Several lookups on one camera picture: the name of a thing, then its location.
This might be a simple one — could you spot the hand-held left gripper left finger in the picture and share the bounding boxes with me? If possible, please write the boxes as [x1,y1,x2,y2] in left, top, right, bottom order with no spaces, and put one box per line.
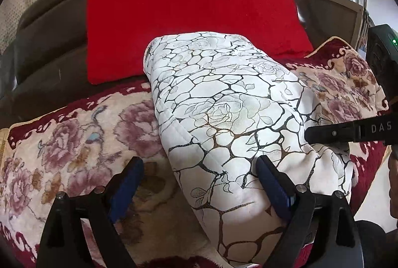
[37,158,144,268]

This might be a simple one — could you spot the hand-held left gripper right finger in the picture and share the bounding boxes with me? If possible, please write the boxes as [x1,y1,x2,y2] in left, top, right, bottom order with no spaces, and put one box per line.
[255,155,364,268]

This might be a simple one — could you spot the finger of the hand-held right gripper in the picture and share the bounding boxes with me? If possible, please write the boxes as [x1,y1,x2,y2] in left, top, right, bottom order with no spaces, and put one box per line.
[304,121,362,144]

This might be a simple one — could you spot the white crackle-print jacket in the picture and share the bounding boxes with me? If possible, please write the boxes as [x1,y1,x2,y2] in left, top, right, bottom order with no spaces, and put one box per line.
[144,32,355,265]

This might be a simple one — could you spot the floral plush sofa cover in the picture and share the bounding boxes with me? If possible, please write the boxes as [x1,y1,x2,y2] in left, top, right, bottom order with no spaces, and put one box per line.
[0,36,392,268]

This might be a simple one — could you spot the brown leather sofa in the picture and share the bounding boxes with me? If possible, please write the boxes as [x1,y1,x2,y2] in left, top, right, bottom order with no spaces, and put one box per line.
[0,0,156,129]

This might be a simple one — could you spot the red cushion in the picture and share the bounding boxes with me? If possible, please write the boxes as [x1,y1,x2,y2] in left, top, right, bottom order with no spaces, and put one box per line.
[87,0,314,85]

